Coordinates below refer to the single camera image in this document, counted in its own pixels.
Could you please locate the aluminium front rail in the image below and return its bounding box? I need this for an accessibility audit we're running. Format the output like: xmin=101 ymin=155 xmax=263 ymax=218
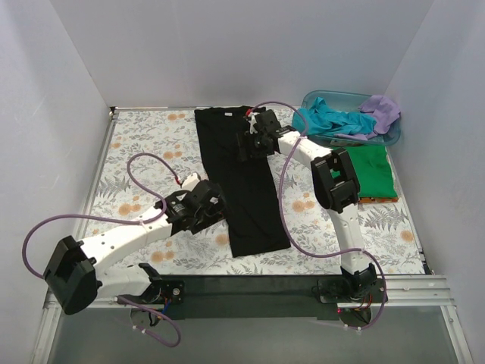
xmin=42 ymin=275 xmax=455 ymax=309

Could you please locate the purple cable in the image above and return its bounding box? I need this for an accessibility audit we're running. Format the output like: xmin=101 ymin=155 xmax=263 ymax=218
xmin=246 ymin=100 xmax=388 ymax=331
xmin=21 ymin=152 xmax=182 ymax=348

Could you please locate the teal t shirt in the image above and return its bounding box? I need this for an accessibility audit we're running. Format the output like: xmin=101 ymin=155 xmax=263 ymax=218
xmin=292 ymin=97 xmax=377 ymax=137

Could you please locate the teal plastic basket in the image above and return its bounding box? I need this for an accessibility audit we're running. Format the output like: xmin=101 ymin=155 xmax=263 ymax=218
xmin=301 ymin=90 xmax=401 ymax=146

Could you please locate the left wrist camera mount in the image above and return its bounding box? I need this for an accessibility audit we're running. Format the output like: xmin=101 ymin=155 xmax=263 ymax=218
xmin=180 ymin=172 xmax=202 ymax=191

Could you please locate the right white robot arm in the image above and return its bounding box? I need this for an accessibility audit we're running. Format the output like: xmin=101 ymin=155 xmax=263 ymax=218
xmin=237 ymin=109 xmax=377 ymax=302

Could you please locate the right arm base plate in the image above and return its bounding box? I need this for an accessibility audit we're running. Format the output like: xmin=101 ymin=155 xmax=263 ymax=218
xmin=311 ymin=275 xmax=387 ymax=304

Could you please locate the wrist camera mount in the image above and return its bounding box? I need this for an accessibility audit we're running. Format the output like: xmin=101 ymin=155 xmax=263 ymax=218
xmin=180 ymin=172 xmax=202 ymax=191
xmin=245 ymin=107 xmax=266 ymax=134

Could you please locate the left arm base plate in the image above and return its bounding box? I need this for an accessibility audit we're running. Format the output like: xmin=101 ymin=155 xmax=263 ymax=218
xmin=140 ymin=279 xmax=186 ymax=304

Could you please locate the black t shirt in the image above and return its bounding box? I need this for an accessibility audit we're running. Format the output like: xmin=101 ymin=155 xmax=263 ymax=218
xmin=194 ymin=106 xmax=290 ymax=257

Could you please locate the lavender t shirt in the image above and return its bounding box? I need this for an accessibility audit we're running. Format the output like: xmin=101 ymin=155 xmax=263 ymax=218
xmin=335 ymin=95 xmax=401 ymax=140

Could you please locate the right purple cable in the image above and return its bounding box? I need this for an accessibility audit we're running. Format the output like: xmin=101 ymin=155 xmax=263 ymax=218
xmin=246 ymin=100 xmax=388 ymax=331

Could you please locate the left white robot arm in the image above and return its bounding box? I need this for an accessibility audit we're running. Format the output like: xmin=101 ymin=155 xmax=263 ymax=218
xmin=43 ymin=179 xmax=226 ymax=315

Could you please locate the orange patterned folded cloth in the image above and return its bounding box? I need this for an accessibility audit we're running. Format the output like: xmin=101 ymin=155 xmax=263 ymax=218
xmin=359 ymin=197 xmax=399 ymax=204

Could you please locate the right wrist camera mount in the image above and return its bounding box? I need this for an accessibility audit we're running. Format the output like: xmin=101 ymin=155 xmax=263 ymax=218
xmin=245 ymin=107 xmax=266 ymax=134

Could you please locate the floral table mat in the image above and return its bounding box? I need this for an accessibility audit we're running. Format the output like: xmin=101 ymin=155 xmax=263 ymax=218
xmin=84 ymin=110 xmax=424 ymax=275

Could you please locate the folded green t shirt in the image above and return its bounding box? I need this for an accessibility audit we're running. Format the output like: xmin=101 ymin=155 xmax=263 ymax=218
xmin=346 ymin=146 xmax=398 ymax=199

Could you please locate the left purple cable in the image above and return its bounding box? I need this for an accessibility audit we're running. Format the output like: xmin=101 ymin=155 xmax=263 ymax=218
xmin=21 ymin=152 xmax=182 ymax=348

